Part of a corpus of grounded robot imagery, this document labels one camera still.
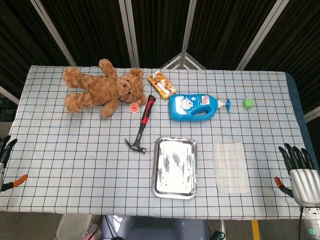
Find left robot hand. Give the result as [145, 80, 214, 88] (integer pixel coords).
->
[0, 135, 29, 193]

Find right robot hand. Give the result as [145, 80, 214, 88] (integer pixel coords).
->
[274, 142, 320, 207]

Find white parchment paper sheet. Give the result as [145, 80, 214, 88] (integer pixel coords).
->
[212, 142, 250, 195]

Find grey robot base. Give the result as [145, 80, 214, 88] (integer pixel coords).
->
[101, 215, 210, 240]

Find silver metal tray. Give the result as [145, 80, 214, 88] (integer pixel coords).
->
[151, 136, 198, 200]

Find checkered white tablecloth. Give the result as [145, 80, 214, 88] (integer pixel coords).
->
[0, 65, 311, 221]

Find blue padded table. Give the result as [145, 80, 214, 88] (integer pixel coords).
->
[284, 71, 320, 176]

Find green cube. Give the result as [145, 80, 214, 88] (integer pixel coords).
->
[241, 98, 255, 110]

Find clear plastic container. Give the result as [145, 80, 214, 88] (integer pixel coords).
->
[56, 213, 93, 240]

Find brown teddy bear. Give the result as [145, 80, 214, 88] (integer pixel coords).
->
[62, 58, 148, 119]

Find blue detergent pump bottle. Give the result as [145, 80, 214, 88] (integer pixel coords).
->
[168, 93, 232, 122]

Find red black claw hammer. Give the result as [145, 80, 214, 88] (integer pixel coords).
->
[124, 94, 157, 154]

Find dark folding screen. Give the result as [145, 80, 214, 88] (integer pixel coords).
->
[0, 0, 320, 123]

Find yellow snack packet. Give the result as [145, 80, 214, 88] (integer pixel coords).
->
[146, 70, 178, 100]

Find white metal screen foot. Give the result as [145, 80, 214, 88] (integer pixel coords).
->
[159, 51, 207, 70]

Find green cable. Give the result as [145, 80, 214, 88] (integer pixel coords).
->
[210, 219, 227, 240]

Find black cable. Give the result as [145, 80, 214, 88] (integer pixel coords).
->
[102, 216, 120, 240]

